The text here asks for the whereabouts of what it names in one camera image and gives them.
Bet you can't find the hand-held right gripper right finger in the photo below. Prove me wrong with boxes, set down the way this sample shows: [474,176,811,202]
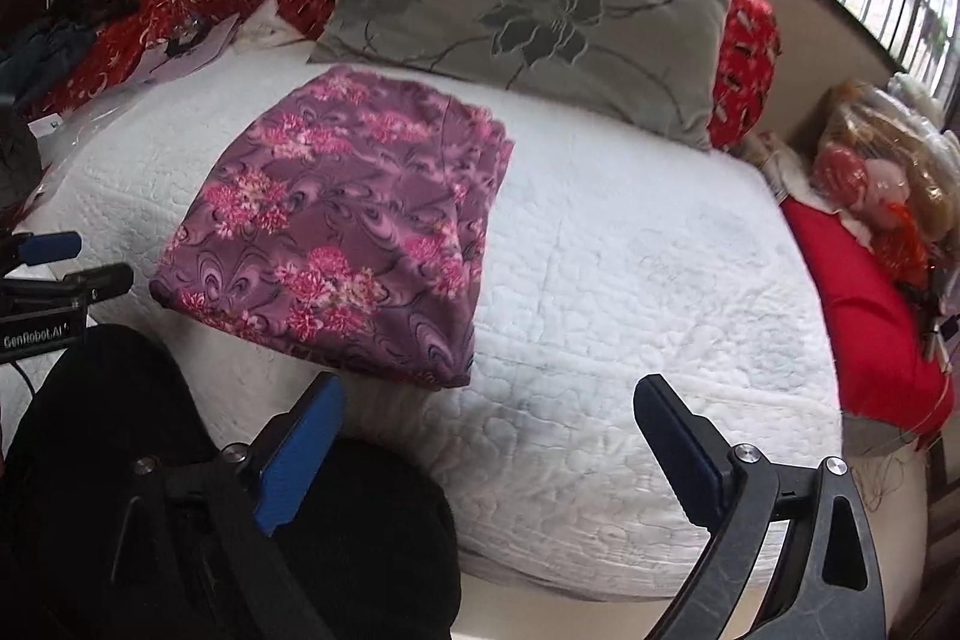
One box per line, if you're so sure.
[634,374,888,640]

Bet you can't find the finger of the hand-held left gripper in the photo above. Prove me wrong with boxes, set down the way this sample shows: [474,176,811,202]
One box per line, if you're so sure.
[0,230,83,271]
[0,262,135,316]

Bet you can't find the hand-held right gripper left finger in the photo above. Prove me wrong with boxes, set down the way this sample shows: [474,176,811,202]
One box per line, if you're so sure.
[105,372,347,640]

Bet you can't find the purple floral garment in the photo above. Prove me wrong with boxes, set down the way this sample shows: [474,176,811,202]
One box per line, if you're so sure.
[148,64,518,392]

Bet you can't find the heap of dark clothes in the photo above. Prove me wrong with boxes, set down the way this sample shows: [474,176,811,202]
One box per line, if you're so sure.
[0,0,158,112]

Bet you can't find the clear plastic sheet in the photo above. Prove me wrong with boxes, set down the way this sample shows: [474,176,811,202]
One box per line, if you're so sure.
[26,106,115,193]

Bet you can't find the person's black trouser legs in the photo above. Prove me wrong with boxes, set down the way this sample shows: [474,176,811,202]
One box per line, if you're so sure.
[0,323,462,640]

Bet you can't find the white quilted bedspread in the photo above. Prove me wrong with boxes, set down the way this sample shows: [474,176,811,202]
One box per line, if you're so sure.
[0,40,848,603]

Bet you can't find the red cushion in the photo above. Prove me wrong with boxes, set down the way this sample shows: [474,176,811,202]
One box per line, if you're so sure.
[780,196,955,438]

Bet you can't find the white printed paper sheets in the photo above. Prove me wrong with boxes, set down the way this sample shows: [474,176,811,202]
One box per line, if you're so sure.
[131,14,242,88]

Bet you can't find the beige patterned cloth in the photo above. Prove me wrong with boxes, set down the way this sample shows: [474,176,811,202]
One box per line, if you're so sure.
[739,131,820,200]

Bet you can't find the plastic-wrapped plush doll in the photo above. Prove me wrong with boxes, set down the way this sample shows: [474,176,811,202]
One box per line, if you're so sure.
[814,77,960,311]

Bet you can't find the grey flower pillow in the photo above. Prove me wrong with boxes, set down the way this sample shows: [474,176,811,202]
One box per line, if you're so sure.
[307,0,732,152]

